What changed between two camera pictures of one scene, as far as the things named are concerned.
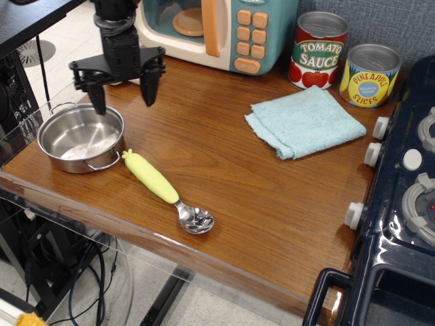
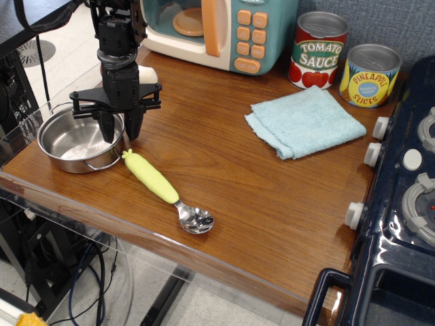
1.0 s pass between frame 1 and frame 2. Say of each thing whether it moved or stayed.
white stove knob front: stayed
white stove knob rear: stayed
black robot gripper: moved
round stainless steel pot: stayed
